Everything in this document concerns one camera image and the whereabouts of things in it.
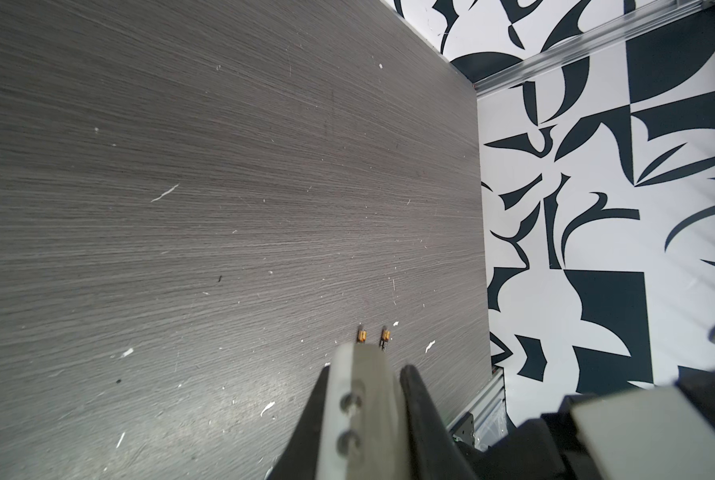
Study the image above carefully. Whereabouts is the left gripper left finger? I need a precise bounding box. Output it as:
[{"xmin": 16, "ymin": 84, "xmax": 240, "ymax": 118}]
[{"xmin": 267, "ymin": 366, "xmax": 330, "ymax": 480}]

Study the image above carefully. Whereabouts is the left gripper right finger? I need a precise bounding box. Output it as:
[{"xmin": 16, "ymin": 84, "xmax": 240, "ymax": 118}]
[{"xmin": 399, "ymin": 364, "xmax": 477, "ymax": 479}]

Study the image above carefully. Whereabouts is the white remote control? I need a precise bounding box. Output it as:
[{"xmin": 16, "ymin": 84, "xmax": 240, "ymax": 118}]
[{"xmin": 315, "ymin": 343, "xmax": 413, "ymax": 480}]

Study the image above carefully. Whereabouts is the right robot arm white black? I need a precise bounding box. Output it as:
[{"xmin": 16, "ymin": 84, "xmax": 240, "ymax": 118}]
[{"xmin": 457, "ymin": 371, "xmax": 715, "ymax": 479}]

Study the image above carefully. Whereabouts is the right AAA battery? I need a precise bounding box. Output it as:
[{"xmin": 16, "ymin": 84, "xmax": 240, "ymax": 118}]
[{"xmin": 379, "ymin": 326, "xmax": 391, "ymax": 351}]

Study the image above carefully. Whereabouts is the aaa battery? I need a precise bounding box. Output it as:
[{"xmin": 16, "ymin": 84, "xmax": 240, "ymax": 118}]
[
  {"xmin": 379, "ymin": 326, "xmax": 391, "ymax": 351},
  {"xmin": 357, "ymin": 325, "xmax": 367, "ymax": 343}
]

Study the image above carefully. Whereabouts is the left AAA battery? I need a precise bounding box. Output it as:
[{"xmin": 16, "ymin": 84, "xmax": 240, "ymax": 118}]
[{"xmin": 357, "ymin": 325, "xmax": 367, "ymax": 343}]

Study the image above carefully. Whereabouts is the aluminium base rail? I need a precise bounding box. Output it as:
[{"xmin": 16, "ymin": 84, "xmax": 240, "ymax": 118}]
[{"xmin": 449, "ymin": 367, "xmax": 507, "ymax": 451}]

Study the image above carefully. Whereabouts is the aluminium frame back bar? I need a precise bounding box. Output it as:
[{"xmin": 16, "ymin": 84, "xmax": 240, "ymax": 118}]
[{"xmin": 473, "ymin": 1, "xmax": 715, "ymax": 99}]

